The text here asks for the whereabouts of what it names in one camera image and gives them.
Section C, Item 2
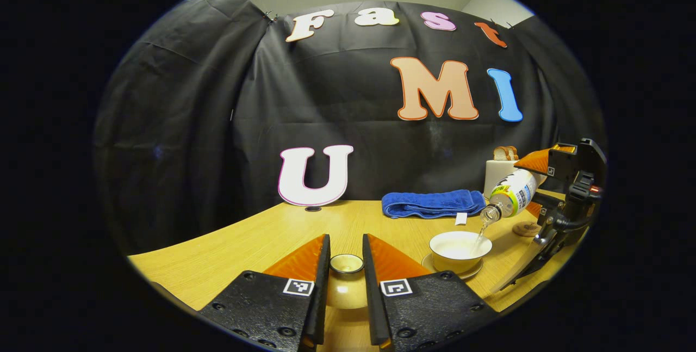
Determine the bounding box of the black backdrop cloth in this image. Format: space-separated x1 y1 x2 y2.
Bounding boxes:
92 0 607 255

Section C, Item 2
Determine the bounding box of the blue towel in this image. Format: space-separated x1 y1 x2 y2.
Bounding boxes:
382 189 486 226

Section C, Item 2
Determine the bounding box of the white toaster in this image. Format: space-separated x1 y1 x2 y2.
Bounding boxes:
484 159 520 197

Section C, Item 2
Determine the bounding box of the cream teacup lid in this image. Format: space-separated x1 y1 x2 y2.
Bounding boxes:
325 254 370 310

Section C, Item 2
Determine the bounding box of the clear water bottle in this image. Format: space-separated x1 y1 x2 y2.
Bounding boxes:
480 169 547 226

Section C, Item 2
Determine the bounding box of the cream saucer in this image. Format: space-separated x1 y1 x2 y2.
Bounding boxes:
422 254 484 280

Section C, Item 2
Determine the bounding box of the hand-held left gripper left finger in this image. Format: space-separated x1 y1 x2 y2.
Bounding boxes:
198 234 331 351

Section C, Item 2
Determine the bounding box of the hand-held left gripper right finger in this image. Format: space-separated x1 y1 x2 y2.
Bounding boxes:
363 233 498 351

